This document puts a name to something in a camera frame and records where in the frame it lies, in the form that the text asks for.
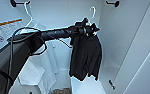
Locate white clothes hanger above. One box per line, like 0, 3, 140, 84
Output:
20, 3, 49, 34
88, 5, 98, 26

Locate black garment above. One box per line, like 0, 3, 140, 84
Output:
68, 33, 104, 82

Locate white wardrobe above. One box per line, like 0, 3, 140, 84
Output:
0, 0, 149, 94

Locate small black door hook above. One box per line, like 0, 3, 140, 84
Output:
108, 79, 117, 90

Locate white inner wardrobe shelf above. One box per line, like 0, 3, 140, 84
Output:
72, 64, 120, 94

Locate woven storage basket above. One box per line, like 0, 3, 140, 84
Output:
51, 87, 72, 94

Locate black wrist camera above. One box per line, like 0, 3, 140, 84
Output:
74, 18, 89, 27

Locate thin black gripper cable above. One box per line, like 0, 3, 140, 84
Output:
57, 37, 74, 50

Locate black rail bracket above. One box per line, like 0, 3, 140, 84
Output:
105, 0, 121, 8
9, 0, 31, 8

